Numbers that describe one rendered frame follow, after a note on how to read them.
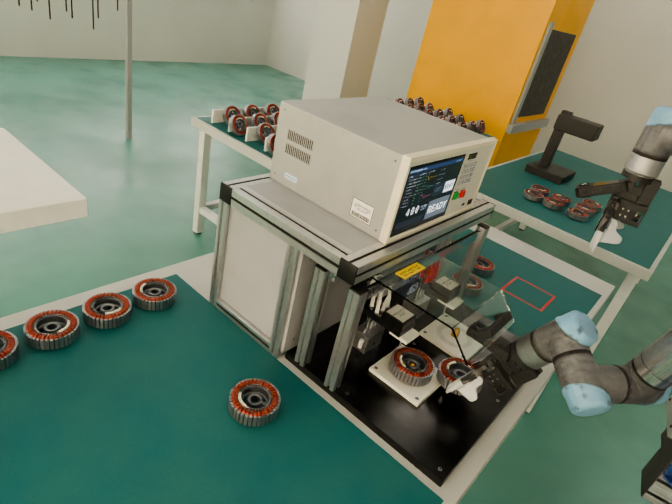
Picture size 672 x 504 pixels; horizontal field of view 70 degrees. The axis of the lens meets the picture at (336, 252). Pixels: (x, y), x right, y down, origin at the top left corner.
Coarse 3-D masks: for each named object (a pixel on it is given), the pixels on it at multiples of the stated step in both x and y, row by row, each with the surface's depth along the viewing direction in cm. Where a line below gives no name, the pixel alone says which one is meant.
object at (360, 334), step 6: (378, 324) 130; (360, 330) 126; (372, 330) 127; (378, 330) 128; (360, 336) 126; (366, 336) 125; (372, 336) 125; (378, 336) 129; (354, 342) 128; (366, 342) 125; (372, 342) 127; (378, 342) 131; (366, 348) 126
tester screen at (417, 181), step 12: (420, 168) 102; (432, 168) 107; (444, 168) 112; (456, 168) 117; (408, 180) 101; (420, 180) 105; (432, 180) 110; (444, 180) 115; (408, 192) 104; (420, 192) 108; (432, 192) 113; (444, 192) 118; (408, 204) 106; (432, 216) 120
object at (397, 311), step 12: (372, 312) 122; (384, 312) 119; (396, 312) 120; (408, 312) 121; (372, 324) 127; (384, 324) 120; (396, 324) 118; (408, 324) 119; (396, 336) 119; (408, 336) 119
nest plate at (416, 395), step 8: (392, 352) 128; (384, 360) 125; (376, 368) 121; (384, 368) 122; (384, 376) 119; (392, 376) 120; (432, 376) 123; (392, 384) 118; (400, 384) 118; (432, 384) 121; (440, 384) 122; (400, 392) 117; (408, 392) 116; (416, 392) 117; (424, 392) 118; (432, 392) 119; (408, 400) 116; (416, 400) 115
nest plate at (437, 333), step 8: (424, 328) 140; (432, 328) 141; (440, 328) 142; (448, 328) 143; (424, 336) 138; (432, 336) 138; (440, 336) 139; (448, 336) 139; (440, 344) 135; (448, 344) 136; (456, 344) 137; (448, 352) 134; (456, 352) 134
